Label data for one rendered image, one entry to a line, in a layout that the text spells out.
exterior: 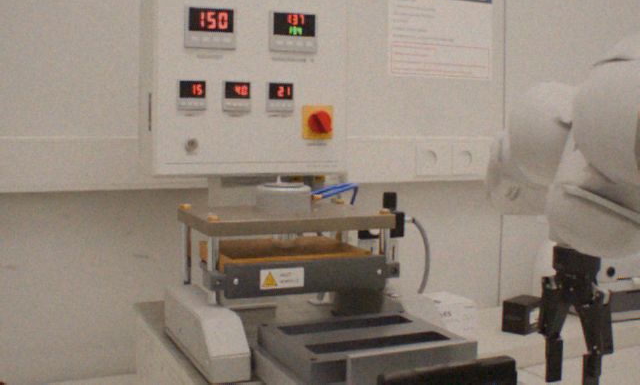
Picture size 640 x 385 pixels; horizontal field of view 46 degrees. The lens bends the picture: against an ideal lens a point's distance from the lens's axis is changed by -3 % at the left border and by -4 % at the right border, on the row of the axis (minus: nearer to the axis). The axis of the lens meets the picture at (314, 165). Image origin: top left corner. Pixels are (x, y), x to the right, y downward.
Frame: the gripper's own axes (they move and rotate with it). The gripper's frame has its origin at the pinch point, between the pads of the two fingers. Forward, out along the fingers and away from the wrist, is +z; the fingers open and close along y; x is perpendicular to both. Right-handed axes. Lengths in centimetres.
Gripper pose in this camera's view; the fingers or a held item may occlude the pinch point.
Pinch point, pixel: (571, 372)
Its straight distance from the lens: 131.4
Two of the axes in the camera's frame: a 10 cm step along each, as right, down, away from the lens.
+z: 0.0, 10.0, 0.6
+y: 4.1, 0.5, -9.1
